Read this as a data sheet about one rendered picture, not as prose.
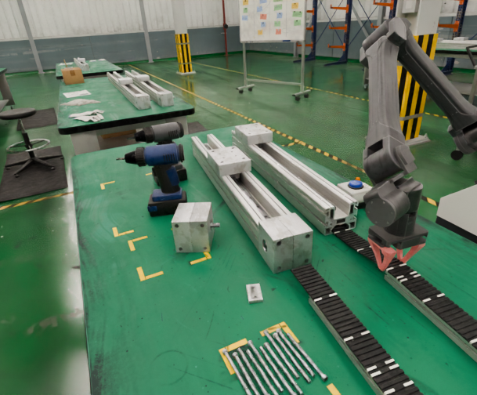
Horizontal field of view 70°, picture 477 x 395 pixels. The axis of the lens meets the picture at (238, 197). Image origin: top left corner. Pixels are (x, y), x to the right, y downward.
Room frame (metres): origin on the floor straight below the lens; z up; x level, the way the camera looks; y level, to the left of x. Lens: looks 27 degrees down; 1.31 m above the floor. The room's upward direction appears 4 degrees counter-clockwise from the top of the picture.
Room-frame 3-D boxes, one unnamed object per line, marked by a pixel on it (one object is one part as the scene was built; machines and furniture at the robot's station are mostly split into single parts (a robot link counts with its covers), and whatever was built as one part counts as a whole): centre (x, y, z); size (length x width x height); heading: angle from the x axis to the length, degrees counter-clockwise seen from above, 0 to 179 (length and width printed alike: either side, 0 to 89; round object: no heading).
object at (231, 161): (1.10, 0.03, 0.87); 0.16 x 0.11 x 0.07; 17
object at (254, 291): (0.56, -0.02, 0.78); 0.05 x 0.03 x 0.01; 4
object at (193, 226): (0.77, 0.11, 0.83); 0.11 x 0.10 x 0.10; 86
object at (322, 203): (1.16, -0.16, 0.82); 0.80 x 0.10 x 0.09; 17
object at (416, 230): (0.59, -0.33, 0.92); 0.10 x 0.07 x 0.07; 107
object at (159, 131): (1.19, 0.28, 0.89); 0.20 x 0.08 x 0.22; 113
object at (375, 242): (0.59, -0.32, 0.85); 0.07 x 0.07 x 0.09; 17
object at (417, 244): (0.59, -0.34, 0.85); 0.07 x 0.07 x 0.09; 17
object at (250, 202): (1.10, 0.03, 0.82); 0.80 x 0.10 x 0.09; 17
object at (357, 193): (0.93, -0.35, 0.81); 0.10 x 0.08 x 0.06; 107
